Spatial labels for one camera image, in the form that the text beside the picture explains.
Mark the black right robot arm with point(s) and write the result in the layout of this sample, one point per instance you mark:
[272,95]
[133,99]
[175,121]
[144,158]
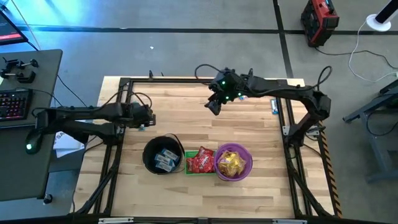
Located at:
[289,93]

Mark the tower fan white base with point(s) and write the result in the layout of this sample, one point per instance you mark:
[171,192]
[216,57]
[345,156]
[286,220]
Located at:
[377,23]

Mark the dark grey desk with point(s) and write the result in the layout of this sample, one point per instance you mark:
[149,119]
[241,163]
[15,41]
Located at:
[25,174]

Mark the yellow black hazard tape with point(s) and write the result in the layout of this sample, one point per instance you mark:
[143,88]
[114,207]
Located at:
[331,174]

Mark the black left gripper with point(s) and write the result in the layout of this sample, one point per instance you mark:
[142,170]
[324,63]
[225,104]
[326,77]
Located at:
[140,115]

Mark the grey blue desk stand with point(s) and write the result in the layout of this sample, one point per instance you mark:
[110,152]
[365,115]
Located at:
[379,140]

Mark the silver metal bracket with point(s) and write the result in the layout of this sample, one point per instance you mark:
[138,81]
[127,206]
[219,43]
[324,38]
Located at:
[289,221]
[115,220]

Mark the purple monster face halloween bucket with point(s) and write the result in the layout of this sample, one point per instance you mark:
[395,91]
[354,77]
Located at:
[233,179]

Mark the red black tool case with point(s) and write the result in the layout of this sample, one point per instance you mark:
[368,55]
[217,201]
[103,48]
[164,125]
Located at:
[320,21]

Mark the black halloween bucket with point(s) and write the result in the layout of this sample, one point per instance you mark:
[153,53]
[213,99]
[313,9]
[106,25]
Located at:
[149,149]

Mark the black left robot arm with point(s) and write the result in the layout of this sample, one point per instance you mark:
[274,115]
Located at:
[81,112]

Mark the black computer mouse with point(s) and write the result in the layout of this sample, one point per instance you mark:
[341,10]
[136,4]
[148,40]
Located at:
[34,140]

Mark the red Skittles candy bag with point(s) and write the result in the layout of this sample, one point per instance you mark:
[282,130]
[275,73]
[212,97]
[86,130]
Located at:
[192,165]
[205,152]
[207,166]

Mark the yellow candy bag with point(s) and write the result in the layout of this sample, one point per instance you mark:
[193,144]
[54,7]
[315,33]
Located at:
[230,156]
[231,172]
[240,166]
[224,166]

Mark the green slotted plastic basket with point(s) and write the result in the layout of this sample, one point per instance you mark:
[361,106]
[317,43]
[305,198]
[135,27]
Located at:
[190,153]

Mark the black screw clamp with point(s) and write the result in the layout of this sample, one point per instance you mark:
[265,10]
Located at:
[26,77]
[34,63]

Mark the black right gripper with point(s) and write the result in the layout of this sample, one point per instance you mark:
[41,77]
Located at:
[230,87]

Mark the black aluminium table frame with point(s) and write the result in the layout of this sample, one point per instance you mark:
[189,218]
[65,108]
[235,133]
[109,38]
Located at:
[174,80]

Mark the black frame clip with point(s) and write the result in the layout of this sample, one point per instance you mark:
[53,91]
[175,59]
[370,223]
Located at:
[250,71]
[151,74]

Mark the backlit black keyboard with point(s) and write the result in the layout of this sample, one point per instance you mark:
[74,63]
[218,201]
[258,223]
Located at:
[15,105]

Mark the white paper sheet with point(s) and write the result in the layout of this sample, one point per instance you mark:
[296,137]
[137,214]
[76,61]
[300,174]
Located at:
[66,146]

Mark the black computer monitor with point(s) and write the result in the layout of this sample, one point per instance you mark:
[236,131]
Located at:
[9,31]

